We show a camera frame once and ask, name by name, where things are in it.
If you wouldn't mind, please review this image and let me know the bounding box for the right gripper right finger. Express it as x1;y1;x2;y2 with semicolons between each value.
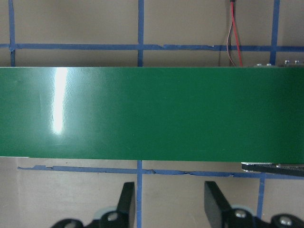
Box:
204;181;233;228

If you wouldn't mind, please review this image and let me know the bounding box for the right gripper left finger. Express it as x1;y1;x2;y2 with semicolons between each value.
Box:
116;182;136;228

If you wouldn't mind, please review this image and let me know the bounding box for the green conveyor belt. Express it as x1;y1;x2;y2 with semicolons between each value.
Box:
0;66;304;176

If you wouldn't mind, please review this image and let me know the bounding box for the red black conveyor wire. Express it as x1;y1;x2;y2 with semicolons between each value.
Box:
227;0;243;67

